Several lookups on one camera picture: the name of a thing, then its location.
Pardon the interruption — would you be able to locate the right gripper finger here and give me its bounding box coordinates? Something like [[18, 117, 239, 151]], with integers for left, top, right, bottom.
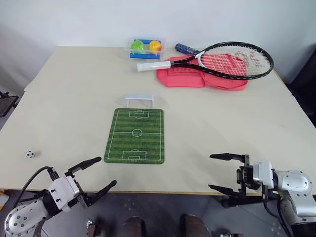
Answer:
[[209, 153, 245, 164], [207, 184, 245, 198]]

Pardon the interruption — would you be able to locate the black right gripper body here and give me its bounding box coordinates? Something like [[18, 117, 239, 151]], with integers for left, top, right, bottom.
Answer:
[[236, 154, 255, 196]]

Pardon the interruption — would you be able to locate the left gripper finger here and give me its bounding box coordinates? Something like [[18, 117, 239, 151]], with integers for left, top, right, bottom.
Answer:
[[67, 157, 103, 176], [85, 180, 118, 207]]

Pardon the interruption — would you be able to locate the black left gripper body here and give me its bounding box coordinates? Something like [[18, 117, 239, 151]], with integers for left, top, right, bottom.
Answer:
[[64, 169, 90, 209]]

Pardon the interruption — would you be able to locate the green soccer field mat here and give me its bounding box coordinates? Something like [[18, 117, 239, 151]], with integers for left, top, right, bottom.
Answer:
[[103, 107, 166, 165]]

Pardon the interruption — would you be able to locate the small metallic object under table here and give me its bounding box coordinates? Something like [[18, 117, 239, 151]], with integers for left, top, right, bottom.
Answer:
[[85, 218, 102, 237]]

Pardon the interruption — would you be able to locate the dark brown rounded shape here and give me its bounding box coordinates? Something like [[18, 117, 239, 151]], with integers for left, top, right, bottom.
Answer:
[[179, 213, 206, 237], [122, 216, 147, 237]]

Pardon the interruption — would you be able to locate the white miniature goal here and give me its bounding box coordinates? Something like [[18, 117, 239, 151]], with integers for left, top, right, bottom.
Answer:
[[124, 93, 156, 108]]

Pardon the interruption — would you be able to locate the red racket bag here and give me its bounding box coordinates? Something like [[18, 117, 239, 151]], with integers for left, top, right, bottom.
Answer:
[[155, 51, 249, 92]]

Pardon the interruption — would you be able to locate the black mesh stand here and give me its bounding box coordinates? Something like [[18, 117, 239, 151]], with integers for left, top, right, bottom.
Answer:
[[0, 91, 19, 118]]

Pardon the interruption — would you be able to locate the black white tennis racket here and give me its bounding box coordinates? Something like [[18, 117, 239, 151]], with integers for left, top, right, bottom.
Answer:
[[136, 41, 275, 82]]

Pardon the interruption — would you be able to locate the clear plastic container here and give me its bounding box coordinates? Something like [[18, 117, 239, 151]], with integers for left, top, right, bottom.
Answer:
[[129, 39, 163, 61]]

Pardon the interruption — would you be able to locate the clear plastic box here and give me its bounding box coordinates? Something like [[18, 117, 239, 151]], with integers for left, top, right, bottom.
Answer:
[[125, 38, 169, 60]]

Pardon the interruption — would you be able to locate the green plastic ball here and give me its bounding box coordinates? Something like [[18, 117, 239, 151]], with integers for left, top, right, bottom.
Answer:
[[130, 39, 145, 54]]

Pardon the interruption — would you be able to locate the yellow orange plastic ball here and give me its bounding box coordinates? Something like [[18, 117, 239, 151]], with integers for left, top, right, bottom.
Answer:
[[148, 40, 163, 53]]

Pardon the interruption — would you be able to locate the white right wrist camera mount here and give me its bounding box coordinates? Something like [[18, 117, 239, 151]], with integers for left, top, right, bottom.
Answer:
[[252, 161, 276, 191]]

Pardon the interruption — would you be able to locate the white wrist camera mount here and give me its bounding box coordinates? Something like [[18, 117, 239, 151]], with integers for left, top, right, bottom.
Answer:
[[252, 161, 276, 191], [47, 176, 81, 213]]

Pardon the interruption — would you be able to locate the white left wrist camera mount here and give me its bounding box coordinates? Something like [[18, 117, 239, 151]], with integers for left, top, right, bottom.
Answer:
[[47, 176, 81, 213]]

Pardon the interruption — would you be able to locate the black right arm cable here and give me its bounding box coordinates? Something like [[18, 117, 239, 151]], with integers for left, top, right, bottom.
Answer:
[[262, 184, 298, 237]]

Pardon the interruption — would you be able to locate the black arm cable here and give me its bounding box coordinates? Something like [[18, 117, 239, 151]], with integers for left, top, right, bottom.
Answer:
[[262, 184, 298, 237], [13, 166, 56, 210]]

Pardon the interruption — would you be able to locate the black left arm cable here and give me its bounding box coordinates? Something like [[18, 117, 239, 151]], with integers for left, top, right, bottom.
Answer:
[[13, 166, 56, 210]]

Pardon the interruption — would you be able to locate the blue patterned handle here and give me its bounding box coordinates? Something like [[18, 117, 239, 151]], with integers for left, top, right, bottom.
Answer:
[[175, 43, 201, 55]]

